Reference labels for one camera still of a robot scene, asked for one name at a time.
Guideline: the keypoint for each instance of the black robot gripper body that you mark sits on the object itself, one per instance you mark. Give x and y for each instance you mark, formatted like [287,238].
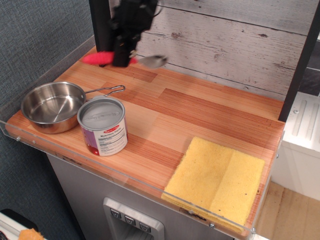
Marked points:
[131,18]

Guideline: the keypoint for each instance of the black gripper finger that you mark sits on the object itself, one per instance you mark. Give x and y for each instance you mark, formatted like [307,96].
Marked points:
[124,49]

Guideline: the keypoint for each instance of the red handled metal spoon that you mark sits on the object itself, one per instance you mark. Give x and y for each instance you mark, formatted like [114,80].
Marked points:
[107,57]

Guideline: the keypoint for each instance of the toy tin can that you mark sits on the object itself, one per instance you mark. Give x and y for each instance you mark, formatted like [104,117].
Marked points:
[103,124]

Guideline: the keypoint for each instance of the stainless steel pan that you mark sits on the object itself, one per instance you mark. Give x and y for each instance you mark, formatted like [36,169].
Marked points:
[52,108]

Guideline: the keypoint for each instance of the grey toy fridge cabinet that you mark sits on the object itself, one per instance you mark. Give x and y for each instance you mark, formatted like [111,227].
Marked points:
[86,191]

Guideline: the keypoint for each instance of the yellow folded cloth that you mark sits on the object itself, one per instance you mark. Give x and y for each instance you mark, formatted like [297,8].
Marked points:
[216,182]

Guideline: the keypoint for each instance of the orange cloth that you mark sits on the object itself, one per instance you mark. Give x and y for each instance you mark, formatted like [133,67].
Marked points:
[30,234]

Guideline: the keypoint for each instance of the white toy appliance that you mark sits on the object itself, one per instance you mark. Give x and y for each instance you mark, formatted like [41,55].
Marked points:
[297,163]

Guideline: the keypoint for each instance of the dark vertical post left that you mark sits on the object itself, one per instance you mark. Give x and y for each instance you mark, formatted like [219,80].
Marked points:
[101,17]

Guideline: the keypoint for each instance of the dark vertical post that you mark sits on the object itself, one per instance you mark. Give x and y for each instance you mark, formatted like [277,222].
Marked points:
[101,17]
[303,61]

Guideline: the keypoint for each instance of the dark vertical post right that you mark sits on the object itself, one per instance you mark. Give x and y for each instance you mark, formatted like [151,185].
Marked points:
[303,61]

